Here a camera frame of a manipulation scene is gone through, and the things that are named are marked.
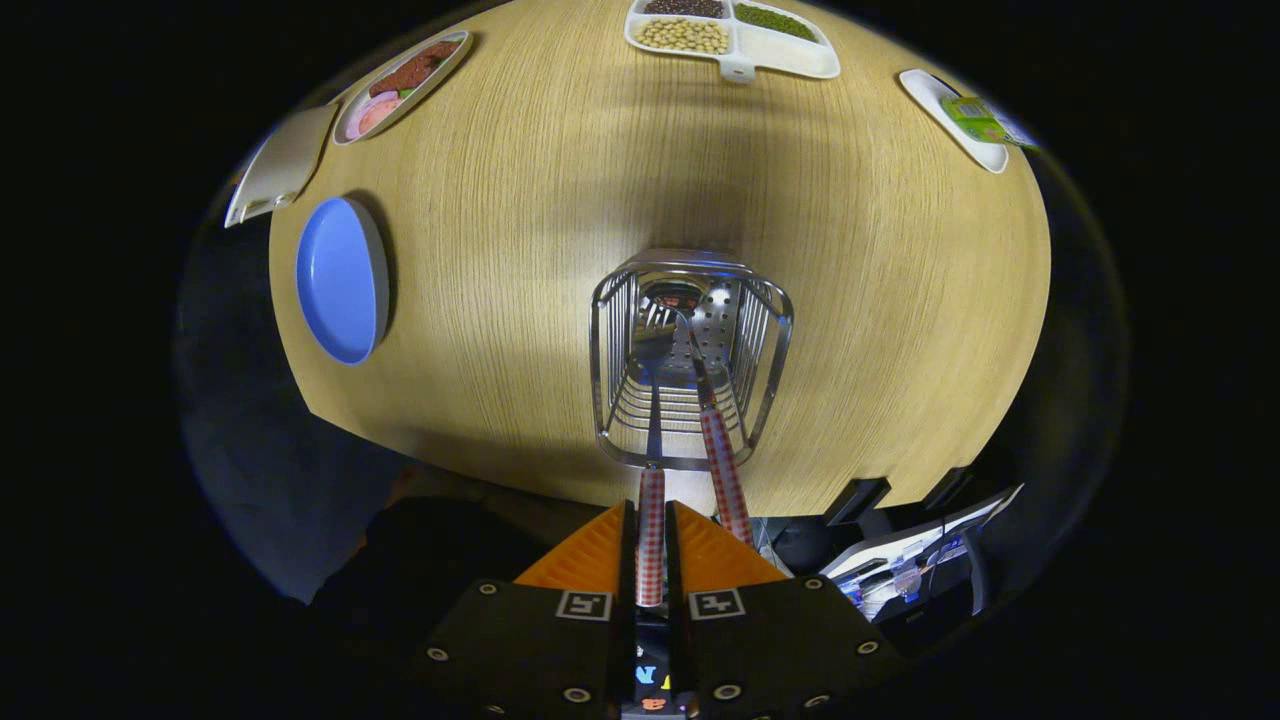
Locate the blue round plate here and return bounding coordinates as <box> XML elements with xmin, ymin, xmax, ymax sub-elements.
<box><xmin>295</xmin><ymin>196</ymin><xmax>391</xmax><ymax>366</ymax></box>

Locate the oval plate of meat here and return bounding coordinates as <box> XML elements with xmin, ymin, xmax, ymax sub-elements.
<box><xmin>332</xmin><ymin>30</ymin><xmax>474</xmax><ymax>147</ymax></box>

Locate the green drink carton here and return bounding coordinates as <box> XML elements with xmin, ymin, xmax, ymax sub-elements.
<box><xmin>940</xmin><ymin>95</ymin><xmax>1041</xmax><ymax>151</ymax></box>

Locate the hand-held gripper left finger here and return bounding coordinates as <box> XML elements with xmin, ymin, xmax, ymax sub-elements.
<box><xmin>415</xmin><ymin>499</ymin><xmax>638</xmax><ymax>720</ymax></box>

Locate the metal wire utensil basket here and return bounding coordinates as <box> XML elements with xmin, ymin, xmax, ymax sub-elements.
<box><xmin>590</xmin><ymin>248</ymin><xmax>795</xmax><ymax>471</ymax></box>

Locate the white equipment with cables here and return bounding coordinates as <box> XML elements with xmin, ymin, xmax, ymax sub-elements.
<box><xmin>820</xmin><ymin>484</ymin><xmax>1025</xmax><ymax>626</ymax></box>

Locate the small white dish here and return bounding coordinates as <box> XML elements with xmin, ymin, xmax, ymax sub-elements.
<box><xmin>898</xmin><ymin>68</ymin><xmax>1011</xmax><ymax>175</ymax></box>

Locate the white divided bean tray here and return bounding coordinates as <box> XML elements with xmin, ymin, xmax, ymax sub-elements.
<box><xmin>624</xmin><ymin>0</ymin><xmax>842</xmax><ymax>84</ymax></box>

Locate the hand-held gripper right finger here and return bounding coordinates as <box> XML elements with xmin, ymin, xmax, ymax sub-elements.
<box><xmin>665</xmin><ymin>499</ymin><xmax>906</xmax><ymax>720</ymax></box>

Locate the red checked handle spoon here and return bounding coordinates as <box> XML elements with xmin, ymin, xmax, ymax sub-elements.
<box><xmin>650</xmin><ymin>288</ymin><xmax>757</xmax><ymax>549</ymax></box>

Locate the red checked handle fork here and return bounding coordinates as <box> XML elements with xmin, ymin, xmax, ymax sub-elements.
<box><xmin>636</xmin><ymin>365</ymin><xmax>669</xmax><ymax>609</ymax></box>

